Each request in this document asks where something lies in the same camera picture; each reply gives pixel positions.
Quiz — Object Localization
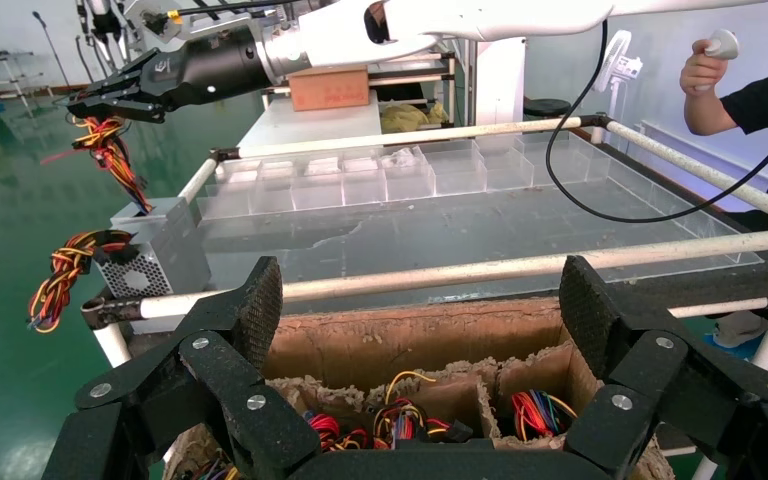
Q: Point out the yellow cloth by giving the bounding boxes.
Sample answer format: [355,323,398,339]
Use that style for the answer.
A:
[380,102,452,136]

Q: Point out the silver power supply with wires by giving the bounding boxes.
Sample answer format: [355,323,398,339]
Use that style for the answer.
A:
[26,215,213,335]
[40,115,194,230]

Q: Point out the white handheld controller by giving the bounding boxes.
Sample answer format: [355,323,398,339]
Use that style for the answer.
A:
[691,28,742,62]

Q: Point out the blue shoe cover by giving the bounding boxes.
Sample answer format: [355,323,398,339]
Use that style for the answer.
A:
[703,331,766,363]

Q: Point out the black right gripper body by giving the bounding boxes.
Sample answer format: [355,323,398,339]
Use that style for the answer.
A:
[138,26,273,111]

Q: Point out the clear acrylic divider tray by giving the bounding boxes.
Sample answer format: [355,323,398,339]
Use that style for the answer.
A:
[188,131,766,306]

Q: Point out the power supply with coloured wires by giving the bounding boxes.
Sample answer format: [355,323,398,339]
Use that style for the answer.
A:
[185,450,241,480]
[304,413,369,453]
[509,389,579,443]

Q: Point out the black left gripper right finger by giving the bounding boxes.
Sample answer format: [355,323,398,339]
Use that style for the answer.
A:
[558,254,768,480]

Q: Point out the white pipe desk with laptop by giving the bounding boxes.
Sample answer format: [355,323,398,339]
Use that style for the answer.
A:
[0,38,54,117]

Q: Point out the robot on white stand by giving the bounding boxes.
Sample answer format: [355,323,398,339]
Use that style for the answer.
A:
[75,0,135,75]

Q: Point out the orange cardboard box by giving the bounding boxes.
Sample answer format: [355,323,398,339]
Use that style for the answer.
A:
[287,64,372,113]

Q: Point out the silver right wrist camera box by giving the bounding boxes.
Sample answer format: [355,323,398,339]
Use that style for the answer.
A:
[122,0,293,42]

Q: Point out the white-top pipe workbench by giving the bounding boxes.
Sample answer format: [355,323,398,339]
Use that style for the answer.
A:
[234,56,458,152]

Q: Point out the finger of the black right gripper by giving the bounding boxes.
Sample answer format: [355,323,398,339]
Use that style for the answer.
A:
[69,91,168,125]
[65,51,161,109]

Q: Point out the white standing fan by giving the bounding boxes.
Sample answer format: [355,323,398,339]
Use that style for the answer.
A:
[592,29,644,144]

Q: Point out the black tripod stand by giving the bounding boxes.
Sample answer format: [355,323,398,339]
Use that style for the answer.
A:
[31,9,75,89]

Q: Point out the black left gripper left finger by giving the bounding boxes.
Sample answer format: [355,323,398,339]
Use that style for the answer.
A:
[74,256,323,480]

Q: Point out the worn cardboard box with dividers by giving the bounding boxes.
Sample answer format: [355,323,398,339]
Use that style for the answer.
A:
[161,296,677,480]

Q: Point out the coloured wire bundles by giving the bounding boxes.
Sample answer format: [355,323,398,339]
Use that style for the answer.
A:
[370,370,473,453]

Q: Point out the operator hand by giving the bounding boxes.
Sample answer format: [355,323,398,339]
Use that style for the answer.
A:
[680,38,730,96]

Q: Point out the operator bare forearm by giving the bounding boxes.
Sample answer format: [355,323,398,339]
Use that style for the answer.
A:
[683,89,747,138]

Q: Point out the black round stool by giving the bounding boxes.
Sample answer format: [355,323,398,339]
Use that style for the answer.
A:
[523,97,575,123]

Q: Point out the white pipe rack frame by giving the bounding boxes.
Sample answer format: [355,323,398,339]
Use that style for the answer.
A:
[79,113,768,480]

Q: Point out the crumpled clear plastic wrap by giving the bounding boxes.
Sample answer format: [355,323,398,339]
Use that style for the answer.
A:
[383,146,425,168]

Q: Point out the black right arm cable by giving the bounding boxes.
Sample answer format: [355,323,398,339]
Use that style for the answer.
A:
[544,18,768,225]

